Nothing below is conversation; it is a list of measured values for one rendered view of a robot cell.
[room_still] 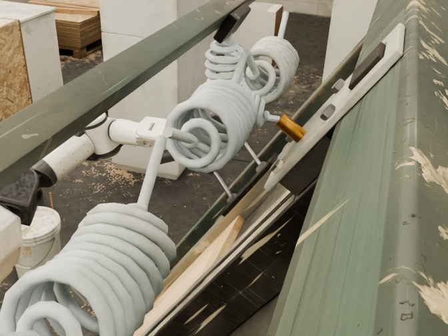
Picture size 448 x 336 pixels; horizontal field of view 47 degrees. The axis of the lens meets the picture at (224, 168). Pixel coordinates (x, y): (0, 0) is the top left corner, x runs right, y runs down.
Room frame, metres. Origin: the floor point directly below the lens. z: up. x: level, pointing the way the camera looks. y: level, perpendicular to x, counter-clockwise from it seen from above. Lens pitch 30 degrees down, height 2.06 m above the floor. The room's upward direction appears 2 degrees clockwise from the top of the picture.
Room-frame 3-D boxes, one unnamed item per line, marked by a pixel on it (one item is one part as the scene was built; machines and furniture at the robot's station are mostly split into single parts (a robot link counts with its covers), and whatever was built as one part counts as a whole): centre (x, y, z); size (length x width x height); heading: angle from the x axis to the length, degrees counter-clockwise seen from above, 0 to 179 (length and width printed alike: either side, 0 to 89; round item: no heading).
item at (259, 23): (6.14, -0.29, 0.36); 0.58 x 0.45 x 0.72; 74
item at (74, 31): (7.41, 1.94, 0.23); 2.45 x 1.03 x 0.45; 164
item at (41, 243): (2.27, 1.04, 0.24); 0.32 x 0.30 x 0.47; 164
